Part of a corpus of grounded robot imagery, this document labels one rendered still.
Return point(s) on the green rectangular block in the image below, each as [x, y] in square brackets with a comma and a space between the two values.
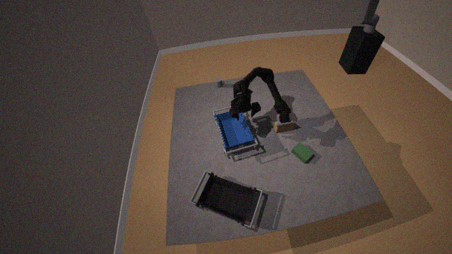
[302, 152]

